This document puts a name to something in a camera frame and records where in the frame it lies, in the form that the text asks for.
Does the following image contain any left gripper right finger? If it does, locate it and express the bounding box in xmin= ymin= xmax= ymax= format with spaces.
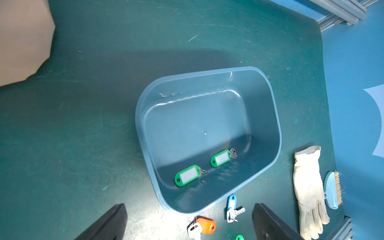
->
xmin=252 ymin=203 xmax=303 ymax=240

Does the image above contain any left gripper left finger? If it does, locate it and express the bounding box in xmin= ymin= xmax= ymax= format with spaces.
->
xmin=76 ymin=204 xmax=128 ymax=240

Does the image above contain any key with green tag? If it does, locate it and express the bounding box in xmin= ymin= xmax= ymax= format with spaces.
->
xmin=236 ymin=234 xmax=245 ymax=240

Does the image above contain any key with red tag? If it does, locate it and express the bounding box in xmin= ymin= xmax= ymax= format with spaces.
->
xmin=187 ymin=217 xmax=217 ymax=240

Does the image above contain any blue plastic storage box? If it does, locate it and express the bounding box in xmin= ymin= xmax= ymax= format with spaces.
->
xmin=135 ymin=67 xmax=282 ymax=215

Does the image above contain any green tag key in box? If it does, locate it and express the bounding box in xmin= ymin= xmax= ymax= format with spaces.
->
xmin=211 ymin=148 xmax=237 ymax=168
xmin=174 ymin=165 xmax=208 ymax=187

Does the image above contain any beige work glove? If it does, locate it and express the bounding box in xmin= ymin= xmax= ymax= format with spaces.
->
xmin=293 ymin=146 xmax=330 ymax=240

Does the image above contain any light blue hand brush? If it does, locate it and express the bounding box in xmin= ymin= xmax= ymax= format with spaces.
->
xmin=324 ymin=172 xmax=343 ymax=210

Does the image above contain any aluminium frame rail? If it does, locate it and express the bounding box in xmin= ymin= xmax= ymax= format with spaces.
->
xmin=311 ymin=0 xmax=379 ymax=32

